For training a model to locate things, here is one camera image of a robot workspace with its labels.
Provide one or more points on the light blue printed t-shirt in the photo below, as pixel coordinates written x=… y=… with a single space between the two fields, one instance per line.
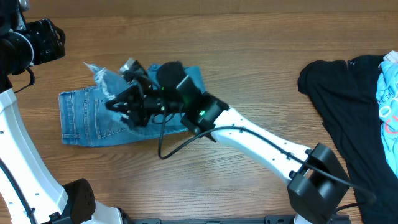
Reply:
x=386 y=97

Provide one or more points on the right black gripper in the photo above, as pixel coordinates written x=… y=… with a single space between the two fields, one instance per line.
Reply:
x=140 y=104

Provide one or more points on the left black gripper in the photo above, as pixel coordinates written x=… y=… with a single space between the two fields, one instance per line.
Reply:
x=45 y=34

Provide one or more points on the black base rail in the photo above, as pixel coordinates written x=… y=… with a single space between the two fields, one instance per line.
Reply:
x=269 y=219

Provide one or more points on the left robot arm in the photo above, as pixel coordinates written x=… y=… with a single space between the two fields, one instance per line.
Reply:
x=30 y=191

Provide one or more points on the white pink garment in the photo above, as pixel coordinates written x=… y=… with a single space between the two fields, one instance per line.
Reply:
x=391 y=57

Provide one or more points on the light blue denim jeans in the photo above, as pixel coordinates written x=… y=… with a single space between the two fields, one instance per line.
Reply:
x=85 y=121

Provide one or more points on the black t-shirt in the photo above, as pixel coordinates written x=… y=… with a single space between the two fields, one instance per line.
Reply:
x=344 y=94

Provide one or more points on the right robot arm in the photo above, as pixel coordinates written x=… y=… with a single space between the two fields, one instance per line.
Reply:
x=314 y=177

